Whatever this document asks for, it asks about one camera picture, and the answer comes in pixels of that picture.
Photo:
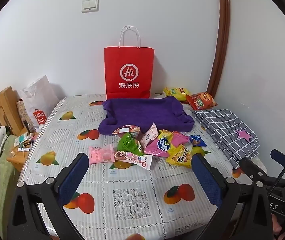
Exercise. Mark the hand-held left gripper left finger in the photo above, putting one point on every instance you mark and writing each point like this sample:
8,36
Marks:
72,177

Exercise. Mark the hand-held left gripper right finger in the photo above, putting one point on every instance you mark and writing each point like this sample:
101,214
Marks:
207,182

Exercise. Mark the pink square snack packet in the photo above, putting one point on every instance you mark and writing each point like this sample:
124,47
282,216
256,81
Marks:
100,155

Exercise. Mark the yellow snack packet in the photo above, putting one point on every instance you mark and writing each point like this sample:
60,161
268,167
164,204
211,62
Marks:
180,157

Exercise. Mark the small blue snack packet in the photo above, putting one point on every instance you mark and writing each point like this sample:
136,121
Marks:
197,140

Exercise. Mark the pink and yellow snack bag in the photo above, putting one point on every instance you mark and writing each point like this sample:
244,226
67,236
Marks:
162,143

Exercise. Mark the green snack packet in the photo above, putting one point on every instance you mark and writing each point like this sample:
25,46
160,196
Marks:
127,143

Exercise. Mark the lychee print snack packet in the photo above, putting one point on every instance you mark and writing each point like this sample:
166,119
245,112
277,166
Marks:
143,162

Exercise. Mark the pink cartoon print snack packet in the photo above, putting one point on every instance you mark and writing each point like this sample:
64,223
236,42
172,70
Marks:
125,130

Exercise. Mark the pale pink snack packet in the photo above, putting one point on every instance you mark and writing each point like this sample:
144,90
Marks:
148,135

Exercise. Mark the purple cloth tray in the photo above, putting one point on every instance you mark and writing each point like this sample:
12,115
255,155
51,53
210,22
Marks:
142,112

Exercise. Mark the grey checked folded cloth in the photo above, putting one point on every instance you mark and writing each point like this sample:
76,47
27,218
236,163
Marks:
225,127

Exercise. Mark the floral pink snack packet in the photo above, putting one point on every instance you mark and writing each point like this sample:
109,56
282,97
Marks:
122,155

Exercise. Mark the wooden nightstand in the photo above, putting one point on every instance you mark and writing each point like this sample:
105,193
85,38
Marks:
16,158

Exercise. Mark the fruit print tablecloth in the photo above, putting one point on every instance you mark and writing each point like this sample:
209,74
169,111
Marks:
132,192

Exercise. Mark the small teal white box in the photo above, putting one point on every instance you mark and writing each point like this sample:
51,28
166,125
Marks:
21,138

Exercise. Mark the light green blanket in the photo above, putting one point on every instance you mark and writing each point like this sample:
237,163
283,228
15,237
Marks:
5,180

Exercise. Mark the brown patterned paper bag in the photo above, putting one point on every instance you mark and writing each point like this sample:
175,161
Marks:
22,112

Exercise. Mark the orange red snack bag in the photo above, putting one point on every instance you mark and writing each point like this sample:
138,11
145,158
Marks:
202,100

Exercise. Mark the white plastic shopping bag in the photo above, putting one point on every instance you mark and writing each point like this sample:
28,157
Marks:
40,97

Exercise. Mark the yellow chip bag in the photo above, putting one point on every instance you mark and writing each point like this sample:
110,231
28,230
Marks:
176,92

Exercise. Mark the wooden bed headboard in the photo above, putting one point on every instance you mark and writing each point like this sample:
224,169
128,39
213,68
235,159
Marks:
2,105

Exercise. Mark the red paper bag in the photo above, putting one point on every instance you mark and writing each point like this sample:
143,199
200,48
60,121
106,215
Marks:
130,62

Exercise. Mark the brown wooden door frame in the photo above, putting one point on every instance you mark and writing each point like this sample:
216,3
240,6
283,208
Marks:
222,30

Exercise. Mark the white light switch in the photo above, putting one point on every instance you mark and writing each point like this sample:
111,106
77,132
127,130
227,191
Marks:
90,5

